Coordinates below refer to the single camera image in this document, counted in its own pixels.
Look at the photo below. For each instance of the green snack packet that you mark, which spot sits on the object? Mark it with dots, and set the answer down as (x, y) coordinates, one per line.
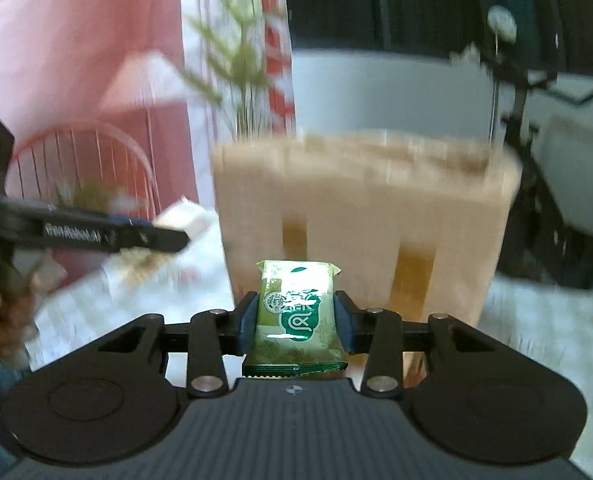
(296, 310)

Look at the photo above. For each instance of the person's left hand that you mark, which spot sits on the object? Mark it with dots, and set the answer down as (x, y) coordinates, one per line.
(6, 330)

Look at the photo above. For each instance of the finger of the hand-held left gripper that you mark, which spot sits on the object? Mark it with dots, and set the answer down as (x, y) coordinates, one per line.
(76, 232)

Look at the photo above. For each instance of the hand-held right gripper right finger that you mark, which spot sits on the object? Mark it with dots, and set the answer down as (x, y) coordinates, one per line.
(344, 325)

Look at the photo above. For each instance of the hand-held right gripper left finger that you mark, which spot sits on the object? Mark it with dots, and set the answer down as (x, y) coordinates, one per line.
(249, 325)

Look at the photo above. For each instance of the dark television screen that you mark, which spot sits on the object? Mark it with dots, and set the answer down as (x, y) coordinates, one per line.
(416, 5)

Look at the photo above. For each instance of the white snack packet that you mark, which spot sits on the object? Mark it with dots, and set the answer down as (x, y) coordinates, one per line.
(184, 220)

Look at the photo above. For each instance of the taped cardboard box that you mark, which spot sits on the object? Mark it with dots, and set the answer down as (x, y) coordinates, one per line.
(366, 210)

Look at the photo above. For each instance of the checked printed blanket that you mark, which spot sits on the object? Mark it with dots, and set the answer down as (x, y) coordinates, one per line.
(536, 320)

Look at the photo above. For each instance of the red printed curtain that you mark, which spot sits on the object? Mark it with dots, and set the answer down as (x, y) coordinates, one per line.
(76, 35)

